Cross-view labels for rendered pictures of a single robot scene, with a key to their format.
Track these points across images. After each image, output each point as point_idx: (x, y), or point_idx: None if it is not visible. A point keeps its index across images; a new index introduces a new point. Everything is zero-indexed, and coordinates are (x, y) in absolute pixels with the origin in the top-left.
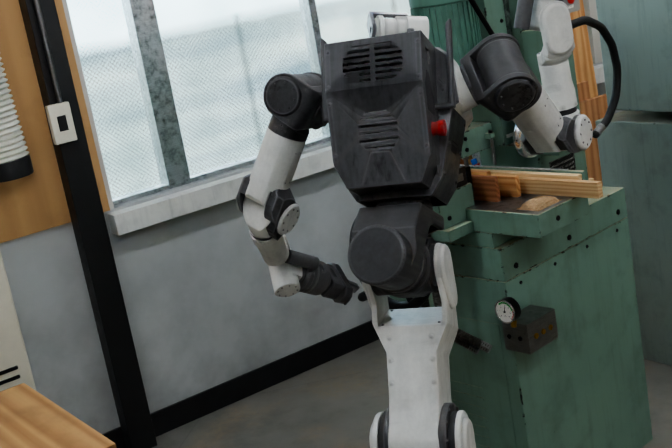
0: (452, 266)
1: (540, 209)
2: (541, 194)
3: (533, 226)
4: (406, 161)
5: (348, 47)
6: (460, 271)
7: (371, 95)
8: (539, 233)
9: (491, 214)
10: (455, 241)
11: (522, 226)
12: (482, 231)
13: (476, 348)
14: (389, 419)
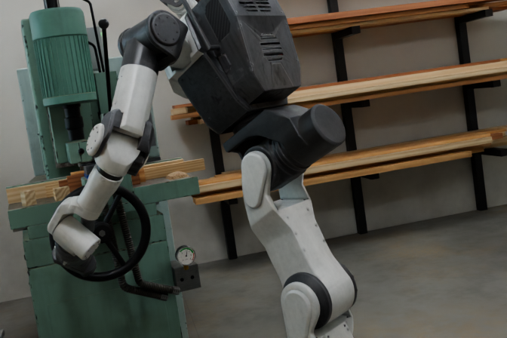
0: None
1: (188, 176)
2: (158, 177)
3: (194, 185)
4: (290, 71)
5: None
6: (121, 245)
7: (262, 22)
8: (199, 189)
9: (155, 186)
10: (117, 219)
11: (184, 188)
12: (145, 203)
13: (167, 294)
14: (318, 275)
